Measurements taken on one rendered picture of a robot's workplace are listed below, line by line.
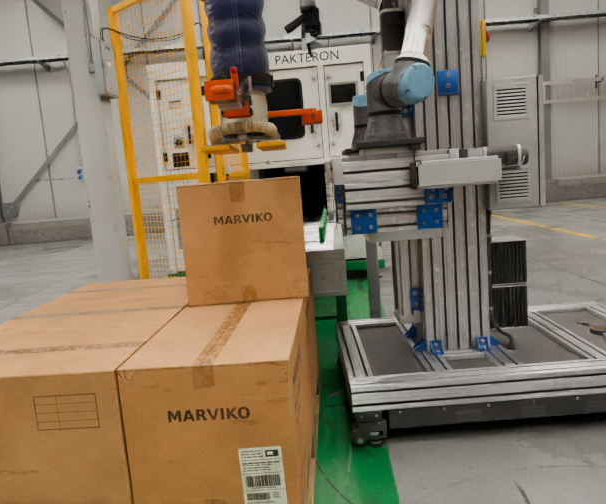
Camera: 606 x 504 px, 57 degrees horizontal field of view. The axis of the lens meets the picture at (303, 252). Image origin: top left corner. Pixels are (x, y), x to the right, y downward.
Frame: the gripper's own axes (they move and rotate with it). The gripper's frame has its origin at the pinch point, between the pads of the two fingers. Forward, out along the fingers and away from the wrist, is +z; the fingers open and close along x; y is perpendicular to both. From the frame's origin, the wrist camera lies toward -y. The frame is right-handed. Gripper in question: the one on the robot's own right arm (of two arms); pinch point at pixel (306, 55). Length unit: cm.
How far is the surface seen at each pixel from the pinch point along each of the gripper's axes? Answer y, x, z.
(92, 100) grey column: -129, 25, 4
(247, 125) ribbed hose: -6, -79, 37
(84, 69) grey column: -131, 25, -13
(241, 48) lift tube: -9, -70, 9
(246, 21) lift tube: -6, -69, 1
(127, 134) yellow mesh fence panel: -139, 76, 19
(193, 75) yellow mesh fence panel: -73, 40, -5
